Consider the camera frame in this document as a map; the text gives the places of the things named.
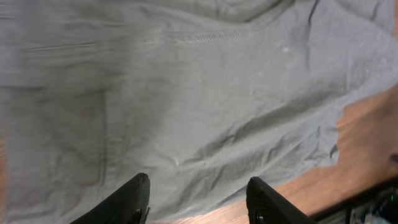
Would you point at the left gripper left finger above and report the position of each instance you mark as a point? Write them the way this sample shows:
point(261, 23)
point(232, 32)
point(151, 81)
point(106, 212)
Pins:
point(129, 204)

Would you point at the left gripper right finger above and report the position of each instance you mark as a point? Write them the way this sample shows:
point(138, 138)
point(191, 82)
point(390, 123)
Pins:
point(267, 206)

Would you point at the grey shorts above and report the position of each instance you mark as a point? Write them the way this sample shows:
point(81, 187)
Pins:
point(199, 95)

